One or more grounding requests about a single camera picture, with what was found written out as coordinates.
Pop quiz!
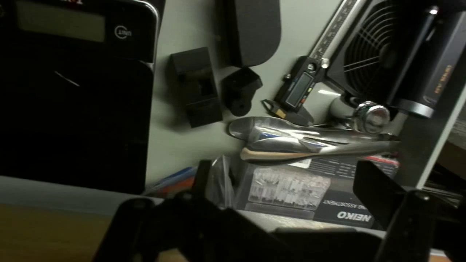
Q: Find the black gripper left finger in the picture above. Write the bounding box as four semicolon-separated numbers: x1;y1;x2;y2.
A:
93;159;274;262

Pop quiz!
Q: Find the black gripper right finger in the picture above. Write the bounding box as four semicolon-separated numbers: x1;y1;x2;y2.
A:
354;159;466;262

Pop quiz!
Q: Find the medium black plastic block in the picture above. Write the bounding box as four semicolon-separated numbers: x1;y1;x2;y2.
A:
167;45;226;128

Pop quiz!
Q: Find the small black plastic block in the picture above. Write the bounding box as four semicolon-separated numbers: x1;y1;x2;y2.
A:
220;66;265;118

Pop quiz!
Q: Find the clear plastic parts bag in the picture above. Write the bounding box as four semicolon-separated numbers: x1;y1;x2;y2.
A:
144;153;237;210

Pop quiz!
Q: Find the Neiko spring assortment box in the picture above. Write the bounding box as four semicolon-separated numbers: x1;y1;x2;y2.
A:
231;153;406;230

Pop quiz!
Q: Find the round silver knob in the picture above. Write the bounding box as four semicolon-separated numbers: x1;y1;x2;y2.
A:
352;99;393;134

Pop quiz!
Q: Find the shiny metal spoon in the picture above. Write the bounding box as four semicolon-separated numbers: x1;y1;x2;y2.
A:
226;115;405;154

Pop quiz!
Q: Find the black Taylor digital scale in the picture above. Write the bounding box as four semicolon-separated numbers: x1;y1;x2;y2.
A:
0;0;162;195

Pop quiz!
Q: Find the black cylindrical tool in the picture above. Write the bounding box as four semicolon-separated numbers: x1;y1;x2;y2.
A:
387;0;466;121

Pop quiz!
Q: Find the digital caliper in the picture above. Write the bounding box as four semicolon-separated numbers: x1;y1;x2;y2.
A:
261;0;368;122

